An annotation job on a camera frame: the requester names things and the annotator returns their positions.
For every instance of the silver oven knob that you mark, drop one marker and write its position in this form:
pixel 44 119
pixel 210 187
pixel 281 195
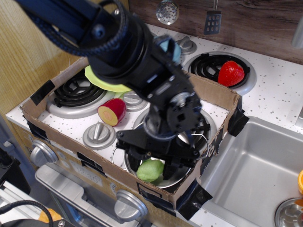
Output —
pixel 128 207
pixel 42 154

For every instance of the silver rear stove knob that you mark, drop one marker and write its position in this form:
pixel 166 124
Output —
pixel 187 46

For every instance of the silver stove knob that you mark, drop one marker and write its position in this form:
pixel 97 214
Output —
pixel 133 102
pixel 187 46
pixel 99 136

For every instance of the light blue toy bowl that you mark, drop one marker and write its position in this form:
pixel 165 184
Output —
pixel 177 51

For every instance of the silver bowl in corner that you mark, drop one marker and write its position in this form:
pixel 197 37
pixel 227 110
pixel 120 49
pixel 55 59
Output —
pixel 289 213

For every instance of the silver oven door handle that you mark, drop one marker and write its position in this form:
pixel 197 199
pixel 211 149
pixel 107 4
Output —
pixel 80 203

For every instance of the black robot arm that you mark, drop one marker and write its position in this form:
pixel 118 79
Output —
pixel 121 50

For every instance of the green toy broccoli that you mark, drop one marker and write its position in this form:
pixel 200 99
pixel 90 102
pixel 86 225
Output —
pixel 150 170

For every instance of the hanging grey slotted spatula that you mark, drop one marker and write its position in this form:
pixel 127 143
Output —
pixel 213 20

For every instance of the silver metal pan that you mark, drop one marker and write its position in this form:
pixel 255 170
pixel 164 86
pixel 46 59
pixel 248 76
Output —
pixel 175 179

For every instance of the grey toy sink basin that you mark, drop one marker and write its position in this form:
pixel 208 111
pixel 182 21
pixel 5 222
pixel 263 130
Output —
pixel 253 173

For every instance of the silver front left oven knob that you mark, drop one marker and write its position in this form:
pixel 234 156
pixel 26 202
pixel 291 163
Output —
pixel 42 154

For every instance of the orange cup at edge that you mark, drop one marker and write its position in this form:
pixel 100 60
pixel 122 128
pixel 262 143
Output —
pixel 300 182

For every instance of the yellow-green toy plate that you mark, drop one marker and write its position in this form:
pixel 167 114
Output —
pixel 102 84

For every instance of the red toy strawberry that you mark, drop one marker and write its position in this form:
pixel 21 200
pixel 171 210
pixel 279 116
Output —
pixel 230 74

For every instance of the black rear right burner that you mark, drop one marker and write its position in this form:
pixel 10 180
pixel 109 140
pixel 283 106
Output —
pixel 208 65

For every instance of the silver lower stove knob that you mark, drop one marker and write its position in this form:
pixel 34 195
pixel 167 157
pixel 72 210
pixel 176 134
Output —
pixel 99 136

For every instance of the silver front right oven knob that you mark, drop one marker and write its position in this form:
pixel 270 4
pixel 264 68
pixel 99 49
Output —
pixel 128 207

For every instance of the black front left burner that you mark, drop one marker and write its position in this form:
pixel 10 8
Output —
pixel 77 98

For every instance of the hanging silver strainer ladle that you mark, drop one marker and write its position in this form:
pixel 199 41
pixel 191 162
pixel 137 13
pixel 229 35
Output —
pixel 167 12

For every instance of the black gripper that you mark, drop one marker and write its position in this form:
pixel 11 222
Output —
pixel 140 146

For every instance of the silver top stove knob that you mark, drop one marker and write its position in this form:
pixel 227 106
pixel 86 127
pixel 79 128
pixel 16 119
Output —
pixel 133 102

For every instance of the orange object bottom left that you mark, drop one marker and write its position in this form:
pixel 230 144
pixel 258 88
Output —
pixel 55 216

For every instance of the silver faucet pipe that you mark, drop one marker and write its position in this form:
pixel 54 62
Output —
pixel 297 40

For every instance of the red toy halved fruit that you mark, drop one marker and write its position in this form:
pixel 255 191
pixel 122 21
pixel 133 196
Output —
pixel 112 111

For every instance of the brown cardboard fence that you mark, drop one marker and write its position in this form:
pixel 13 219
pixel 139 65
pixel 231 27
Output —
pixel 94 167

